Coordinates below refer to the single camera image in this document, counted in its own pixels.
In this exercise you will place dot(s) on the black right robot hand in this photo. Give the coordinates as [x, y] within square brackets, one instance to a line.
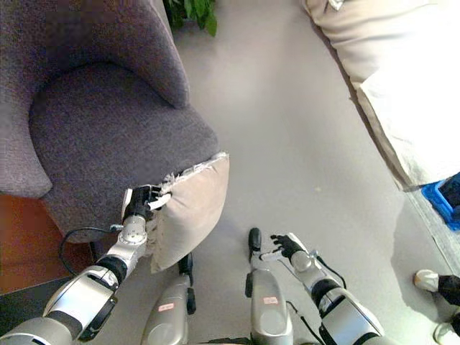
[290, 246]

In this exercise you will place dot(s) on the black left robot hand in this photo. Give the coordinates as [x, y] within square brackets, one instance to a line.
[138, 203]

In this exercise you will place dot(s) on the white feathery beige pillow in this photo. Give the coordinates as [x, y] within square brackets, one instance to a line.
[194, 212]

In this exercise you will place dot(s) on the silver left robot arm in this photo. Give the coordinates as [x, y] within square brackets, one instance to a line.
[82, 291]

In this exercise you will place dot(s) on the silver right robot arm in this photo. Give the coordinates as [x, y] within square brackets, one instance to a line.
[345, 312]

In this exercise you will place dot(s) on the beige fabric sofa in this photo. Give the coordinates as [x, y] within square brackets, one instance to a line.
[366, 32]

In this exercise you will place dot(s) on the black right robot foot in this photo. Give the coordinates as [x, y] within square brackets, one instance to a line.
[254, 240]

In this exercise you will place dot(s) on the black robot foot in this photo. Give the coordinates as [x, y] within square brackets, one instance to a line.
[186, 264]
[254, 240]

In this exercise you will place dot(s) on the silver right robot leg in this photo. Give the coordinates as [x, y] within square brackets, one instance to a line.
[267, 305]

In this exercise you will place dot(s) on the silver robot leg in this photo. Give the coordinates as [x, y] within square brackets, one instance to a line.
[167, 312]
[267, 305]

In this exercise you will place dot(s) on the black left robot foot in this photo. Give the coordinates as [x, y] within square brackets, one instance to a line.
[186, 264]

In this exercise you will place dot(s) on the purple-grey fabric armchair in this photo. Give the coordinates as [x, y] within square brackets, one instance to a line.
[100, 115]

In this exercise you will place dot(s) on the silver left robot leg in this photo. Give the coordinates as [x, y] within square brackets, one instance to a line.
[167, 312]

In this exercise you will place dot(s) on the orange-brown wooden panel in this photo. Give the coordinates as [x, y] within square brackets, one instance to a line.
[25, 244]

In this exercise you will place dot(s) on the white sneaker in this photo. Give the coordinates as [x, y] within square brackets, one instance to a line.
[426, 280]

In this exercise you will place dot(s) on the dark grey floor mat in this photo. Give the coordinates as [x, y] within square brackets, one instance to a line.
[25, 298]

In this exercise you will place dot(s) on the blue plastic crate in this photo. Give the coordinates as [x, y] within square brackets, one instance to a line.
[436, 203]

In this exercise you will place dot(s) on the person's black trouser leg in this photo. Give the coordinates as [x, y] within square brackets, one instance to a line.
[450, 287]

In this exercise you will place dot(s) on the green leafy plant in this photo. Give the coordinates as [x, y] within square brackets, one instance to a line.
[197, 12]

